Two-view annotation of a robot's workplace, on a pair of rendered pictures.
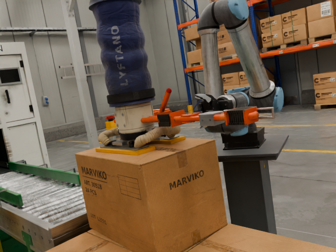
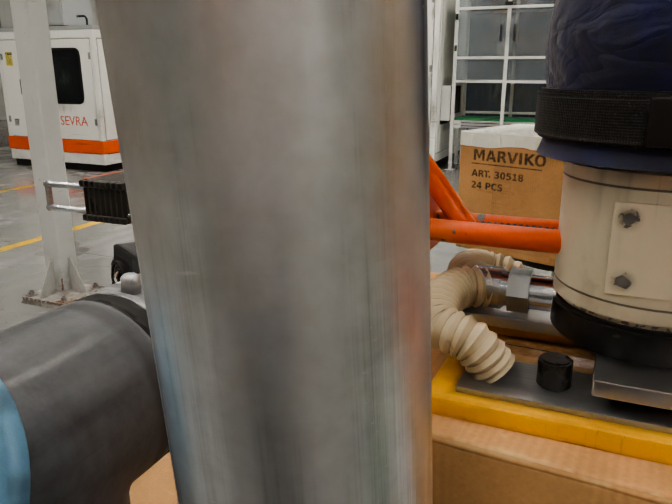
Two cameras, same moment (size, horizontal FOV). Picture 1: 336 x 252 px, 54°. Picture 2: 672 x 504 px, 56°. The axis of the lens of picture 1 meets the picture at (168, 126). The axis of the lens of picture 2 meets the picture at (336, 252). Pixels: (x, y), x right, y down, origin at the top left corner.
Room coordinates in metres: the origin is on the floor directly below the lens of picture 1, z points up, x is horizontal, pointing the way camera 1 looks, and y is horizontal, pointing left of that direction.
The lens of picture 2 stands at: (1.93, -0.33, 1.22)
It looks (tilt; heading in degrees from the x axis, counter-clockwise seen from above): 16 degrees down; 156
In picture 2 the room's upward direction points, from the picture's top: straight up
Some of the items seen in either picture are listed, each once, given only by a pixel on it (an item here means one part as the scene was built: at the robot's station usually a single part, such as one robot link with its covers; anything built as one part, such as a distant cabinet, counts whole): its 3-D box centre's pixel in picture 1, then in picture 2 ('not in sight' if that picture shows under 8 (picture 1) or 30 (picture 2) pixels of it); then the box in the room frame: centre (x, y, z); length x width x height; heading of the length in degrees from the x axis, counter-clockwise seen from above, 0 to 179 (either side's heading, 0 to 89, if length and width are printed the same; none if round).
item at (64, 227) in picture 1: (108, 207); not in sight; (1.80, 0.41, 0.58); 0.70 x 0.03 x 0.06; 133
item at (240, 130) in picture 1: (236, 123); not in sight; (1.68, -0.35, 0.96); 0.12 x 0.09 x 0.12; 51
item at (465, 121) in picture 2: not in sight; (504, 143); (-4.50, 4.78, 0.32); 1.25 x 0.52 x 0.63; 42
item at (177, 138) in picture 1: (153, 136); (645, 401); (1.62, 0.08, 0.97); 0.34 x 0.10 x 0.05; 42
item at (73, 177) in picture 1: (42, 169); not in sight; (3.10, 1.25, 0.60); 1.60 x 0.10 x 0.09; 43
